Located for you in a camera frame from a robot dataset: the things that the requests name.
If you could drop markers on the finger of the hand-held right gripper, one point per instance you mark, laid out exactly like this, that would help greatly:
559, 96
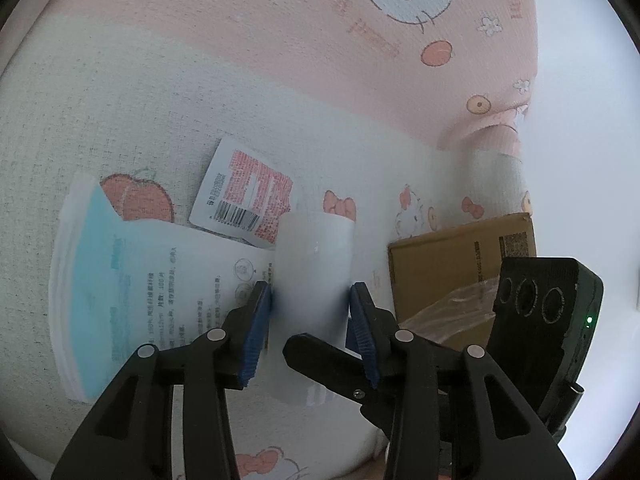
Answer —
325, 360

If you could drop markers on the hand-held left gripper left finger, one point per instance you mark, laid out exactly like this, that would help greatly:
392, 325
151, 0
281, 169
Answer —
255, 335

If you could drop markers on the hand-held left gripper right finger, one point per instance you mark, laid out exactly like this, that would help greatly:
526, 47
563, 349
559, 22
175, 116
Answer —
362, 335

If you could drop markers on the white translucent plastic cup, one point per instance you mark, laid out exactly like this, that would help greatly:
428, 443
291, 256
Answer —
312, 270

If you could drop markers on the brown cardboard box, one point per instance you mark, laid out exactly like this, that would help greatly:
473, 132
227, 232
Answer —
440, 265

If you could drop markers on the clear pack of blue wipes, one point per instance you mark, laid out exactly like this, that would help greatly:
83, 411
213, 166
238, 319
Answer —
125, 280

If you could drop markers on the white spout pouch red print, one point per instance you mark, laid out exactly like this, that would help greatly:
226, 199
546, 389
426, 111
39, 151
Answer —
235, 180

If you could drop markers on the clear plastic wrap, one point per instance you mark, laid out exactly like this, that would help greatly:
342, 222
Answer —
450, 310

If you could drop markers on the pink and white printed blanket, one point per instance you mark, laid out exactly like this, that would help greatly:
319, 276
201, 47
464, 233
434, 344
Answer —
150, 85

